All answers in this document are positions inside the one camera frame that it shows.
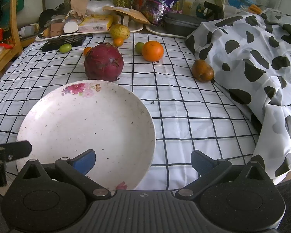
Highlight crumpled brown paper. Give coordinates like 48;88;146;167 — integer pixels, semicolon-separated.
69;0;89;17

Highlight grey zip case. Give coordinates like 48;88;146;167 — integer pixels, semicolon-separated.
162;12;208;37

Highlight wooden chair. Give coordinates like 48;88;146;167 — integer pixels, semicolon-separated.
0;0;23;74

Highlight yellow green pear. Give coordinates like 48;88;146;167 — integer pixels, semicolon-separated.
109;24;130;40

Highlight checkered tablecloth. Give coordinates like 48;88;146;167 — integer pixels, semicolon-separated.
0;34;258;190

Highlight white cylinder jar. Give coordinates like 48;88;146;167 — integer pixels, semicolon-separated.
63;19;79;34

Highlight large orange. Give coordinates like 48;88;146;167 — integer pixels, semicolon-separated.
142;41;164;62

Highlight red dragon fruit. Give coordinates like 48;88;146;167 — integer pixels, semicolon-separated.
84;43;124;82

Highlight small tangerine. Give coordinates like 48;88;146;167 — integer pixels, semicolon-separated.
83;47;92;56
113;37;124;47

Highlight white oval tray left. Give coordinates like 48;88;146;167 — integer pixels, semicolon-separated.
35;21;143;42

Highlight brown padded envelope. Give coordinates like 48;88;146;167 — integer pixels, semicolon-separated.
102;6;151;25

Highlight cow print cloth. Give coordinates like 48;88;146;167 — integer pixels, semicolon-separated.
185;8;291;184

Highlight white floral plate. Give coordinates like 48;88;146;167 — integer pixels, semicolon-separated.
17;80;156;191

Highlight yellow medicine box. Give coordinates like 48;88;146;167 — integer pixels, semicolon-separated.
78;15;113;33

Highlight brown mango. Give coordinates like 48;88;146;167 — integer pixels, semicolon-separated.
192;59;214;83

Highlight white oval tray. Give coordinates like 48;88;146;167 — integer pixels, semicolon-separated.
145;24;185;39
35;21;143;42

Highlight green lime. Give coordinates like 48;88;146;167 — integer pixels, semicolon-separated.
135;42;145;55
59;44;72;54

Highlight white oval tray right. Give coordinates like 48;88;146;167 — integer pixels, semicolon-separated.
145;24;185;39

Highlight purple snack bag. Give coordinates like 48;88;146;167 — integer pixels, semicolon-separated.
140;0;179;26

